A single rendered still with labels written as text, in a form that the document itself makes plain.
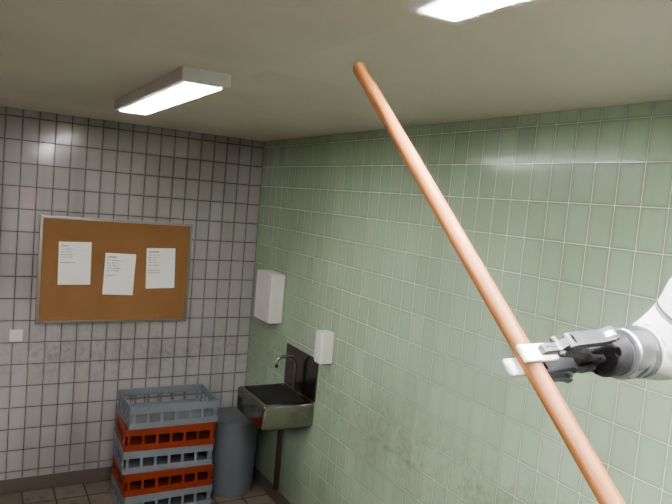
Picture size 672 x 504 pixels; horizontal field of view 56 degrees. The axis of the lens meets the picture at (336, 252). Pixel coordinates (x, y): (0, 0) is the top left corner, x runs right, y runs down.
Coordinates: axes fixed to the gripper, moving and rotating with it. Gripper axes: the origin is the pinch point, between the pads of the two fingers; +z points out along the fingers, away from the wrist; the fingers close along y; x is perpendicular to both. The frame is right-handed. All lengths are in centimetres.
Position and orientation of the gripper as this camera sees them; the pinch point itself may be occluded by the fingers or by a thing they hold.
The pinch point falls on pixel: (530, 359)
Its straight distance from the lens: 102.2
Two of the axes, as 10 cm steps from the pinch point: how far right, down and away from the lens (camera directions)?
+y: -3.8, 6.8, 6.3
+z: -8.7, -0.3, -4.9
